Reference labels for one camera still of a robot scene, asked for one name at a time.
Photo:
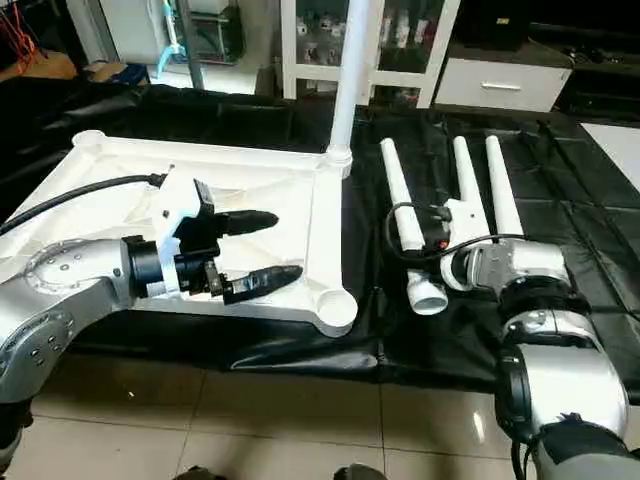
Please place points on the white plastic table top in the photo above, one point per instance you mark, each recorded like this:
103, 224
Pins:
270, 200

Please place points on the white plastic table leg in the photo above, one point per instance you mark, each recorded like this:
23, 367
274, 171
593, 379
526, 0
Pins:
465, 175
348, 80
503, 190
400, 190

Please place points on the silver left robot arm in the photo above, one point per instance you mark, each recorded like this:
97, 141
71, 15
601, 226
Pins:
50, 310

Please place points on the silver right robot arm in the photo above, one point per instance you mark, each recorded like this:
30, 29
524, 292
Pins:
560, 360

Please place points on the black work mat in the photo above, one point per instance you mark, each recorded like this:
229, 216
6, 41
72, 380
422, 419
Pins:
300, 345

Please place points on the white low drawer unit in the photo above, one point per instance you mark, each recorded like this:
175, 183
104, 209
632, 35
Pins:
505, 82

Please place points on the grey metal pole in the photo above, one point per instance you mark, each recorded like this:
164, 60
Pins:
192, 45

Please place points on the white glass-door cabinet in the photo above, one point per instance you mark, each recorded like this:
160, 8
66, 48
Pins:
310, 45

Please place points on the white sheet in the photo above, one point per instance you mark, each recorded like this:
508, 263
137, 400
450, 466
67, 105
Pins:
615, 150

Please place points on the dark robot left foot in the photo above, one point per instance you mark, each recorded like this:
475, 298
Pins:
200, 473

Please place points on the dark robot foot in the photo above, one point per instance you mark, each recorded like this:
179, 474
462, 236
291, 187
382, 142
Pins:
360, 472
200, 473

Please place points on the dark robot right foot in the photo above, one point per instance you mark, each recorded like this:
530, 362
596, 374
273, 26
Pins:
360, 472

